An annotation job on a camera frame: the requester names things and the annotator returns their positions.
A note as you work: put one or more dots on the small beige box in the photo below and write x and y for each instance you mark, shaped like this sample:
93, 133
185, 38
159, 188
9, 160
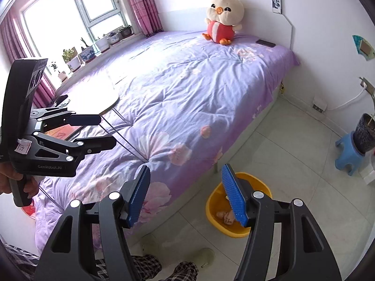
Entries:
229, 218

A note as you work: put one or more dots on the blue plastic stool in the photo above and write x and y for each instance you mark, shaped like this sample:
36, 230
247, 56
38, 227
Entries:
348, 158

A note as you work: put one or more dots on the orange printed folding table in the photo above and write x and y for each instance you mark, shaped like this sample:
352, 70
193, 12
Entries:
93, 99

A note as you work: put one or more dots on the white box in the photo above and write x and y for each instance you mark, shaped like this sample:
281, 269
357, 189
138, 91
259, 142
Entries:
367, 174

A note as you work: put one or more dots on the plaid pants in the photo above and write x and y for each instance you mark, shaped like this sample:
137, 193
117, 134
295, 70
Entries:
146, 266

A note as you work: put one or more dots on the low white wall socket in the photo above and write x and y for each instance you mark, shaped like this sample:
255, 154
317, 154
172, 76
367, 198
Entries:
318, 105

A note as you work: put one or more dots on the dark plant pot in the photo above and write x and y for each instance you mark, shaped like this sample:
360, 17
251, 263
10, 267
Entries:
364, 133

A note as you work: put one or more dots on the yellow plastic basin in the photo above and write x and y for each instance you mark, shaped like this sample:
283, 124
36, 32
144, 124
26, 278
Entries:
216, 228

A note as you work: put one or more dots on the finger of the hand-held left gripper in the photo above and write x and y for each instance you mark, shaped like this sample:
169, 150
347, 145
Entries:
96, 145
85, 120

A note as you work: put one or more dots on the window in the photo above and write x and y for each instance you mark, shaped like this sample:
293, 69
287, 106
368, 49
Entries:
64, 11

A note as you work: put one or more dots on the row of potted plants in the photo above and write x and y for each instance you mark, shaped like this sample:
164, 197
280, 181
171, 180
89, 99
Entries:
87, 51

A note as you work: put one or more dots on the purple floral bedsheet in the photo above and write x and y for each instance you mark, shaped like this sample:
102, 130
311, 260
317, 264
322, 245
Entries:
190, 93

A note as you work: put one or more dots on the grey wall outlet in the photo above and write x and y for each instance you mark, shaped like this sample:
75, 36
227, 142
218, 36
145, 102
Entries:
366, 83

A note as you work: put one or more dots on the black phone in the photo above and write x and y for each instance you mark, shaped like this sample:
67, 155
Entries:
265, 43

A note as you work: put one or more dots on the chick plush toy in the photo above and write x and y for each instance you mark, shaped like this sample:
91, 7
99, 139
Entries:
224, 17

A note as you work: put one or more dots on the pale green slipper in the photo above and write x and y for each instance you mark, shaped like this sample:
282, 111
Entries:
151, 244
205, 256

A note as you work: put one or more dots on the person's left hand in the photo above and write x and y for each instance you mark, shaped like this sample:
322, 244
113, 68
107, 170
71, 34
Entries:
6, 178

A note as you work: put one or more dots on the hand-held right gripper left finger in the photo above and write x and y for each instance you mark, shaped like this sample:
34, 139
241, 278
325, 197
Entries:
137, 199

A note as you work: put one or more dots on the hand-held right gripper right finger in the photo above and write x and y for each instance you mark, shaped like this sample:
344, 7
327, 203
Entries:
234, 196

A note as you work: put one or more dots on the pink curtain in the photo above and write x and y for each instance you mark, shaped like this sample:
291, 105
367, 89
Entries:
143, 5
8, 35

